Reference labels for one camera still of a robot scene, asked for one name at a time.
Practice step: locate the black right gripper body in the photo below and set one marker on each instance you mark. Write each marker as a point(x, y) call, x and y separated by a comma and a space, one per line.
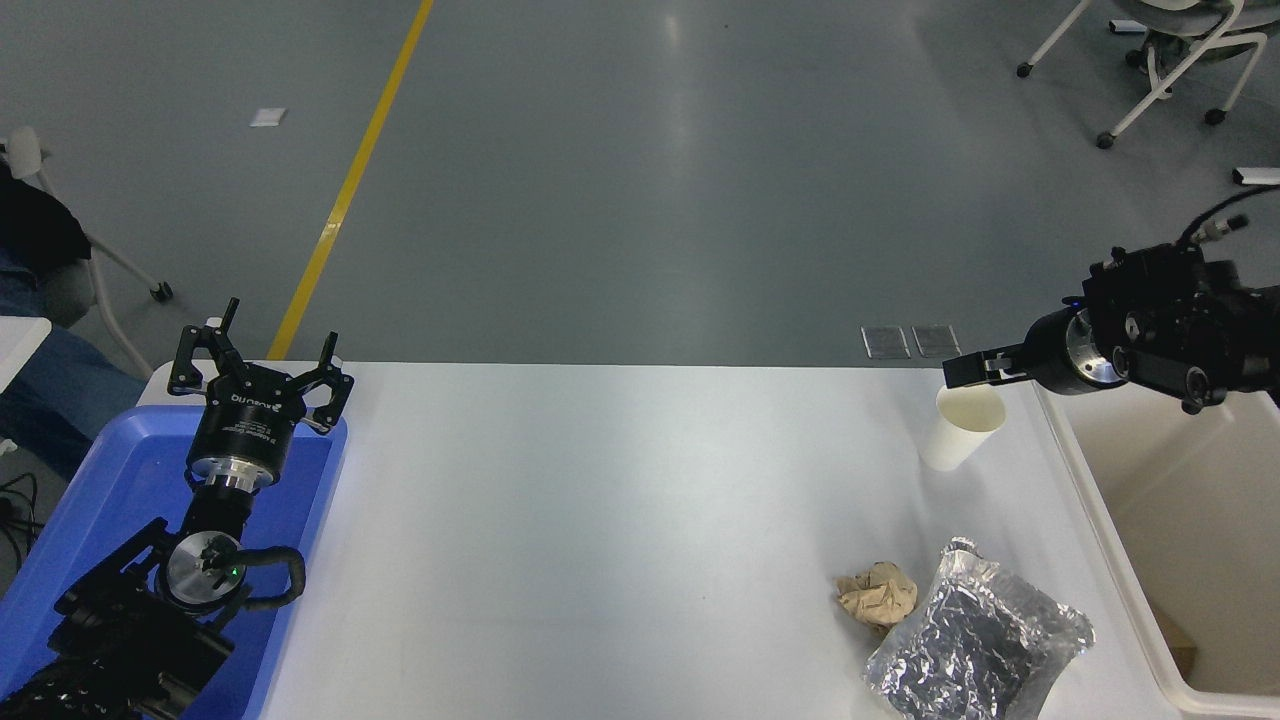
point(1048, 352)

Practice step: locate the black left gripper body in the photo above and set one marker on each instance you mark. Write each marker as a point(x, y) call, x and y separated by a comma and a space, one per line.
point(245, 425)

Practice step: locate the white paper cup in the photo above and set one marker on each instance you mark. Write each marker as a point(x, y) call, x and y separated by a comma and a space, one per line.
point(950, 440)

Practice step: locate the grey floor outlet plate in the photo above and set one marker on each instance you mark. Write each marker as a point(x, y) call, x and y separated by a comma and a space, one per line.
point(885, 341)
point(936, 340)

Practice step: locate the blue plastic tray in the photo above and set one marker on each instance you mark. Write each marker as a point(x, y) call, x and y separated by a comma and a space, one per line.
point(120, 480)

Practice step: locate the person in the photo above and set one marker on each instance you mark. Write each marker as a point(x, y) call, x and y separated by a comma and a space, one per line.
point(60, 390)

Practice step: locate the large pale bin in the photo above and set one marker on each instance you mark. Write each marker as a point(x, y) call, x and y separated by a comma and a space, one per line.
point(1180, 500)

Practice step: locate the white side table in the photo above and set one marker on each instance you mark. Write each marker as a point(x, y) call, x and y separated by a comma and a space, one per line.
point(15, 345)

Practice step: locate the crumpled tan paper ball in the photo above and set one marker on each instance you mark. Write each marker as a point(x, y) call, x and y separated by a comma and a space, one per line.
point(878, 595)

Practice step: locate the crumpled silver foil tray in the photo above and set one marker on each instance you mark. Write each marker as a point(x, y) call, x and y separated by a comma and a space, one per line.
point(960, 640)

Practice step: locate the white flat bar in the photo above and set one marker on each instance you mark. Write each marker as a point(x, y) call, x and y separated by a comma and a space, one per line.
point(1255, 176)

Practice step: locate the white wheeled chair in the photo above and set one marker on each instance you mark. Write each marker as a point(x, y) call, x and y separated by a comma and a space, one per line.
point(22, 150)

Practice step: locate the white office chair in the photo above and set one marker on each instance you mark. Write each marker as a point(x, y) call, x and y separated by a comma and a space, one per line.
point(1180, 40)

